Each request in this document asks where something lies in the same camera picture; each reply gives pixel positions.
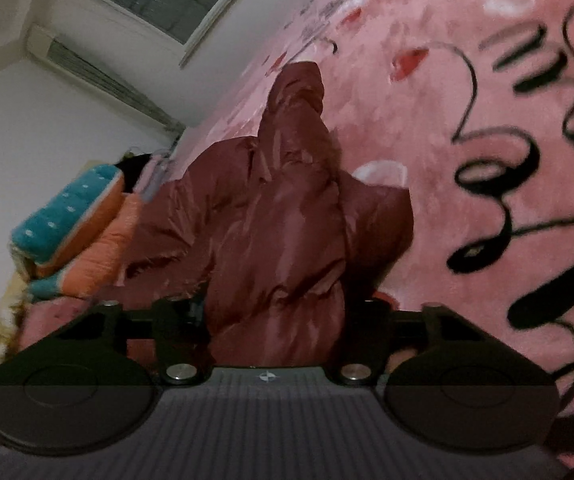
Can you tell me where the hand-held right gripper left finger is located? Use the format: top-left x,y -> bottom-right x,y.
54,299 -> 214,387

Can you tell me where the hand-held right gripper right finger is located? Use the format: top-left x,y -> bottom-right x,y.
338,299 -> 499,387

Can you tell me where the maroon puffer jacket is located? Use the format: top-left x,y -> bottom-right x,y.
101,60 -> 416,367

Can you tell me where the teal and orange quilt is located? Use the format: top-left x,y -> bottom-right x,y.
9,162 -> 144,307

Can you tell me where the black cloth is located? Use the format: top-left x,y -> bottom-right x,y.
116,152 -> 154,195

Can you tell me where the pink printed blanket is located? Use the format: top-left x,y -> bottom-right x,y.
17,0 -> 574,480

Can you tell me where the white wall air conditioner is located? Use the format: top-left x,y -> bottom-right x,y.
26,23 -> 186,134

